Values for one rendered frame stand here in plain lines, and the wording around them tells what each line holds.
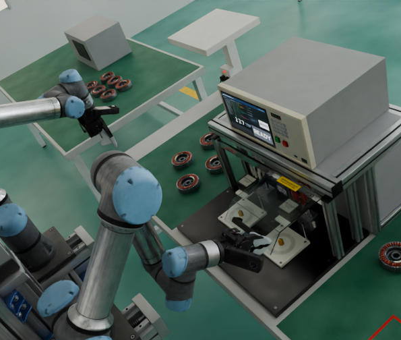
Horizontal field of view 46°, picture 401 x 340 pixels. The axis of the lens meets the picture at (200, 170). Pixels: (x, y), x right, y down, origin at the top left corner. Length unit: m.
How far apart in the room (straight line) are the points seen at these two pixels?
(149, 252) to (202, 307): 1.41
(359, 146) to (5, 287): 1.19
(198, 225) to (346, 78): 0.87
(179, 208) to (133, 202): 1.14
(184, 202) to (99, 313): 1.08
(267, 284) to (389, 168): 0.58
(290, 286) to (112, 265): 0.77
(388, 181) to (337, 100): 0.38
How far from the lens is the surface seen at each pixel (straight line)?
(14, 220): 1.74
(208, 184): 2.24
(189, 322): 2.72
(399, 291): 1.70
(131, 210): 1.06
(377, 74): 1.69
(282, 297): 1.70
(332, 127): 1.59
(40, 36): 6.09
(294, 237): 1.84
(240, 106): 1.71
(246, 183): 1.90
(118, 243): 1.12
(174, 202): 2.22
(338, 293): 1.71
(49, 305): 1.35
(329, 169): 1.58
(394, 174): 1.79
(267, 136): 1.68
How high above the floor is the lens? 2.15
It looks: 37 degrees down
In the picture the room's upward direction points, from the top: 22 degrees counter-clockwise
